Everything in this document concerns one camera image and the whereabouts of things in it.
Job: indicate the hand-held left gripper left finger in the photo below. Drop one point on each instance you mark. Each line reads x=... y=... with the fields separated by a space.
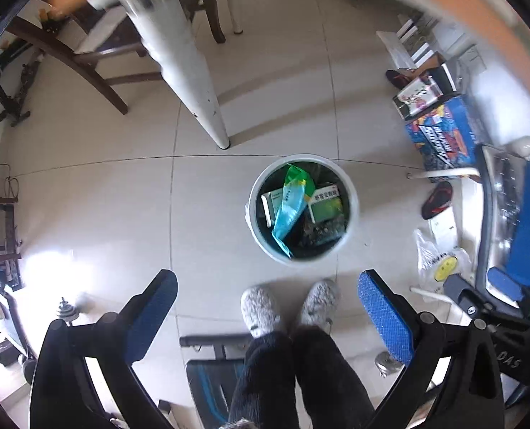
x=153 y=317

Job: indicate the round orange rimmed table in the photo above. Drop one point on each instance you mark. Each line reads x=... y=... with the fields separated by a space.
x=180 y=53

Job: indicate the white bag with yellow print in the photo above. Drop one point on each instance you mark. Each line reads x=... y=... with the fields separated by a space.
x=430 y=259

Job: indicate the person's left leg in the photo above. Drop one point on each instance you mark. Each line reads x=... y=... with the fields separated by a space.
x=265 y=380

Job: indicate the white plastic bucket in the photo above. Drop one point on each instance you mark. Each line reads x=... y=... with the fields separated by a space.
x=258 y=232

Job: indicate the black metal rack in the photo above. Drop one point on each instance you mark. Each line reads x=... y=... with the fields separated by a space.
x=10 y=98

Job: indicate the dark patterned packet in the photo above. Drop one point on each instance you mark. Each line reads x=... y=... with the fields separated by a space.
x=323 y=232

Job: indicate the white wall socket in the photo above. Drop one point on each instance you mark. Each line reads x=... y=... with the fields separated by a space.
x=475 y=58

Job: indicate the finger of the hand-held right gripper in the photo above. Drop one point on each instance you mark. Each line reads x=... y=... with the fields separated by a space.
x=459 y=292
x=506 y=282

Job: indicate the green blue snack packet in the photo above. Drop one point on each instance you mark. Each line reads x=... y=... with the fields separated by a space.
x=292 y=205

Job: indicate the person's leg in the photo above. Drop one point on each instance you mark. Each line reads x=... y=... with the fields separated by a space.
x=265 y=380
x=332 y=380

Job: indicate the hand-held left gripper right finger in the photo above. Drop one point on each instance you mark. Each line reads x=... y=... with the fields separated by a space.
x=385 y=321

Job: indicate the metal dumbbell weight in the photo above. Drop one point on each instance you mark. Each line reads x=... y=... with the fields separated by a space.
x=385 y=362

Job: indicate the blue printed carton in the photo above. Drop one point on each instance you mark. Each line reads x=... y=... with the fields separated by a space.
x=444 y=138

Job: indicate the white black printed box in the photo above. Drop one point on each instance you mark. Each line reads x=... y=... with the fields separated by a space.
x=417 y=96

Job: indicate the person's right leg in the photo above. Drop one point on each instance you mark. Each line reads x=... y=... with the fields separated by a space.
x=332 y=380

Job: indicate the small black dumbbell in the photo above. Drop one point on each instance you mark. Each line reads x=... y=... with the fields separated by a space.
x=68 y=310

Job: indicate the grey fuzzy slipper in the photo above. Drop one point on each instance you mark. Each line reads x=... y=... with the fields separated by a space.
x=260 y=313
x=321 y=304

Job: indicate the dark wooden chair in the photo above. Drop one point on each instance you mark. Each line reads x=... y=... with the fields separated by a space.
x=90 y=71
x=213 y=18

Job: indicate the black blue padded bench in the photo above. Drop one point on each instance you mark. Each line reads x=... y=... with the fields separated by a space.
x=207 y=380

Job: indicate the green white medicine box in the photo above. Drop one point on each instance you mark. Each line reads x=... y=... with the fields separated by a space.
x=271 y=205
x=325 y=205

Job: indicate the red black slipper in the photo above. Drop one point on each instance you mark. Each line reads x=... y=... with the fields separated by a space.
x=397 y=78
x=437 y=199

